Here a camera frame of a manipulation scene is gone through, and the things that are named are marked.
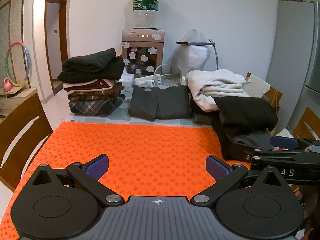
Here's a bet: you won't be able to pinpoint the grey refrigerator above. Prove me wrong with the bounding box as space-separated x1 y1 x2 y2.
266 1 319 132

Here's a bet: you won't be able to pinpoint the dark grey trousers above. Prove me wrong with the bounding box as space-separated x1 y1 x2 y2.
128 85 191 121

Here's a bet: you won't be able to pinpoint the brown patterned folded garment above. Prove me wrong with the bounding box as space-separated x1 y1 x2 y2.
68 82 123 101

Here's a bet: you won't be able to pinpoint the clear water bottle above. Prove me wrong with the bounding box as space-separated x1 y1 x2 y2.
132 0 159 29

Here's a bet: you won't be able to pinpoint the white charger adapter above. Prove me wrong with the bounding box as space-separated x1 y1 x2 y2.
118 68 135 92

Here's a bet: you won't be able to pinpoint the maroon white folded garment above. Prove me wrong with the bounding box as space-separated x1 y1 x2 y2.
63 79 115 94

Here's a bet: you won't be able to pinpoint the wooden chair left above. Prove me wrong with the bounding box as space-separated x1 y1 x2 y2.
1 93 53 192

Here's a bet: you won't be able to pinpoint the grey plaid folded garment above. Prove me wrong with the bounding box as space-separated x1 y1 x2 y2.
68 94 125 116

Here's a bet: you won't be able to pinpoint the black folded garment top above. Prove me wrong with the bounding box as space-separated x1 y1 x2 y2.
57 48 125 83

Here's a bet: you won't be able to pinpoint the black garment right pile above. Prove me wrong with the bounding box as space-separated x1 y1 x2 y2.
211 96 278 160

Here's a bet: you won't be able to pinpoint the cream white sweater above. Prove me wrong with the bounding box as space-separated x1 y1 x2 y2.
185 69 249 112

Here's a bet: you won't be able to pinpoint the colourful hula hoop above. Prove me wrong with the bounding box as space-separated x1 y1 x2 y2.
4 41 31 88

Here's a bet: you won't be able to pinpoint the wooden chair right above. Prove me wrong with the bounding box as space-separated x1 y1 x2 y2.
292 107 320 140

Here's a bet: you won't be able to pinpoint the pink water dispenser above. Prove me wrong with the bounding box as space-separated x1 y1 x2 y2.
121 29 165 77

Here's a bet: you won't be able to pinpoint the checkered tablecloth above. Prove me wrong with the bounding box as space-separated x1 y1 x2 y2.
65 88 211 128

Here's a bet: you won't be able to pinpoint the orange patterned table mat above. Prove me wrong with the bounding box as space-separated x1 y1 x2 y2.
0 121 253 240

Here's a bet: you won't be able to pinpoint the grey garment right pile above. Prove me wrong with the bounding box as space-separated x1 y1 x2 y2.
232 132 273 150

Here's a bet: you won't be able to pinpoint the white plastic bag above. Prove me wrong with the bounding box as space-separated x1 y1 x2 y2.
171 29 215 76

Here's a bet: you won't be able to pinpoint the pink kettlebell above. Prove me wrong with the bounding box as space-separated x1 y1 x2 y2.
3 77 12 93

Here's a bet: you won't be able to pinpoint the white power strip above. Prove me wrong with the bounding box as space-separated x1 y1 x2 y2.
133 74 162 88

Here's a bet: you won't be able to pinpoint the white side cabinet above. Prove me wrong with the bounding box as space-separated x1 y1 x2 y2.
0 87 37 120

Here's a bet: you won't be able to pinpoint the wooden chair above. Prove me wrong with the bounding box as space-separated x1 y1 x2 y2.
292 107 320 140
1 93 53 192

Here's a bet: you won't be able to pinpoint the cardboard box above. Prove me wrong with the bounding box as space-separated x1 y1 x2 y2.
243 73 283 113

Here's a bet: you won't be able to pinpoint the brown door frame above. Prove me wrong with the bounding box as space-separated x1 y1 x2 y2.
44 0 68 94

